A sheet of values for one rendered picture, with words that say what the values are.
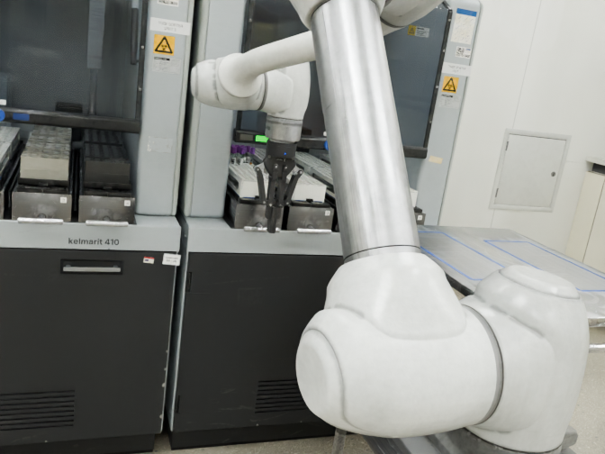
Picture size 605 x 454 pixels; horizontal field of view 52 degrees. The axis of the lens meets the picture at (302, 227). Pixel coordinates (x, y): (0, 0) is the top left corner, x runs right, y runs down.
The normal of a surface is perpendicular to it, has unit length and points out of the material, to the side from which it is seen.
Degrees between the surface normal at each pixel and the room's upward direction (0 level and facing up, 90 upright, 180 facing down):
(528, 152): 90
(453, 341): 39
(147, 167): 90
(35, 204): 90
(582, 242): 90
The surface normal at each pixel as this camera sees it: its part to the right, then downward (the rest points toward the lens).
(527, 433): -0.05, 0.36
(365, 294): -0.40, -0.52
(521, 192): 0.33, 0.29
